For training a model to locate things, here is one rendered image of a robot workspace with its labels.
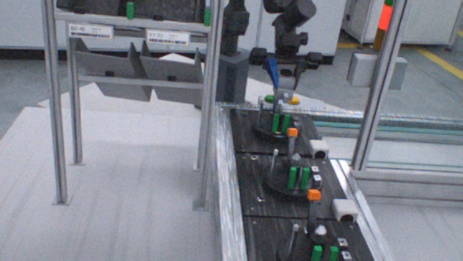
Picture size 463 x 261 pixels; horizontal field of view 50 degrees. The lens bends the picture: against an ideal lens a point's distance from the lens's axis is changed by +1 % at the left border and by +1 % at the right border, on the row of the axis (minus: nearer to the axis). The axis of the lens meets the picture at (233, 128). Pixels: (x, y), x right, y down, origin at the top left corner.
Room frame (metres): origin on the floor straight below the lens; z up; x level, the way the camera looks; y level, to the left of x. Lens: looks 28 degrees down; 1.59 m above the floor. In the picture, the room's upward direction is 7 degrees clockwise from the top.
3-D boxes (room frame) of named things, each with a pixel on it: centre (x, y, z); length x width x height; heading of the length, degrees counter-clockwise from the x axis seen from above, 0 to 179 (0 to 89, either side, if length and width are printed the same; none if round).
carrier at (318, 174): (0.93, -0.15, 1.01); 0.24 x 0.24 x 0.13; 7
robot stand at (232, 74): (1.52, 0.05, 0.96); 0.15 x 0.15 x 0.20; 61
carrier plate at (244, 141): (1.19, -0.12, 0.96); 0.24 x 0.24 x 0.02; 7
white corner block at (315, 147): (1.10, -0.23, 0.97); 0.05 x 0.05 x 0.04; 7
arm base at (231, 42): (1.52, 0.05, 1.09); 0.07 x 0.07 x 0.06; 61
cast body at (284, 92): (1.18, -0.12, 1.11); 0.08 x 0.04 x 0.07; 7
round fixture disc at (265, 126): (1.19, -0.12, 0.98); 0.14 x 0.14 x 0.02
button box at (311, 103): (1.41, -0.18, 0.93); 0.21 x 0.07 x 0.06; 97
